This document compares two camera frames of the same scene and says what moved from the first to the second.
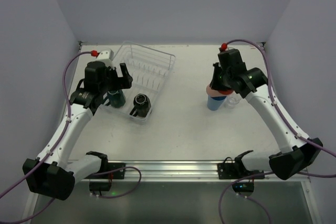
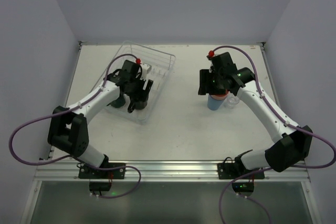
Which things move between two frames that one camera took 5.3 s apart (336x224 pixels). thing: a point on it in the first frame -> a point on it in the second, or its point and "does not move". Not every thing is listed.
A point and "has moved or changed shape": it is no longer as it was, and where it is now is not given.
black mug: (142, 106) has moved or changed shape
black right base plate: (232, 171) does not move
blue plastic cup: (214, 102) does not move
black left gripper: (118, 80) -> (139, 91)
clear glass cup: (231, 101) does not move
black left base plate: (118, 174) does not move
